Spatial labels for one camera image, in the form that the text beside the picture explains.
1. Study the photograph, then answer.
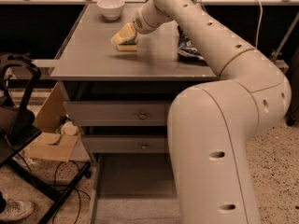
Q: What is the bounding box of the white ceramic bowl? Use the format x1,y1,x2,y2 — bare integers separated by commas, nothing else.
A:
96,0,125,21

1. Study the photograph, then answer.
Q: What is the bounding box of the cardboard box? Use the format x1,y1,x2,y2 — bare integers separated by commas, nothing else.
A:
24,84,78,161

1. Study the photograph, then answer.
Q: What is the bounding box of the blue chip bag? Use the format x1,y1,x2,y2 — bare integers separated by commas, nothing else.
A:
177,27,204,61

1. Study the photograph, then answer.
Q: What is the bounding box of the metal diagonal strut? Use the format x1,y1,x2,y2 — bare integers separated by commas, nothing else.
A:
270,11,299,62

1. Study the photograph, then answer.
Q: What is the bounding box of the grey middle drawer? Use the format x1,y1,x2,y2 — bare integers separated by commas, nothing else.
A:
81,126,168,153

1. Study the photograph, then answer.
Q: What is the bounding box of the white plastic container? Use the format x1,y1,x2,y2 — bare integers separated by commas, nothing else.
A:
61,121,78,135

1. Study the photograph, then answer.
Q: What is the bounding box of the white sneaker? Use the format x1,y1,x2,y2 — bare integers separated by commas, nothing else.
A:
0,200,35,221

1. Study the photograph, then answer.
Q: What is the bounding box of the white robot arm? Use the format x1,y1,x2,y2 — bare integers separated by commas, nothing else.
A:
133,0,292,224

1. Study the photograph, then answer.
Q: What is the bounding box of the grey top drawer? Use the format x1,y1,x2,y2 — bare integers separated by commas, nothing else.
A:
63,81,173,128

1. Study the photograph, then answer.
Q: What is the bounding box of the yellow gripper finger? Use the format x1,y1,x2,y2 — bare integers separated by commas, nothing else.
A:
110,22,137,46

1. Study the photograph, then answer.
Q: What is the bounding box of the black floor cable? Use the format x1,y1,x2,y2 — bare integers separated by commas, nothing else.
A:
50,160,92,224

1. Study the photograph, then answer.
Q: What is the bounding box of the grey drawer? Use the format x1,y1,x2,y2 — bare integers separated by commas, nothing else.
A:
81,126,168,153
89,154,181,224
63,81,173,128

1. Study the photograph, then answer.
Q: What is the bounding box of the black chair frame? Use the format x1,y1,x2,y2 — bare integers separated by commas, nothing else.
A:
0,53,91,224

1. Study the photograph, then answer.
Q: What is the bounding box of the white cable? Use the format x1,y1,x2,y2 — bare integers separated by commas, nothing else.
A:
250,0,263,49

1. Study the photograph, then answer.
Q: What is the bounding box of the grey bottom drawer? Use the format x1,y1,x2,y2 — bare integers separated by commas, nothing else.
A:
89,154,181,224

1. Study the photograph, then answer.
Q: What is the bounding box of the green and yellow sponge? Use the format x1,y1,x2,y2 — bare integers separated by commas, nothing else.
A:
117,36,138,51

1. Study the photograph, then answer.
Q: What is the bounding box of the grey drawer cabinet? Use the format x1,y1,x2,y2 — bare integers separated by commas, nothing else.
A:
50,1,219,224

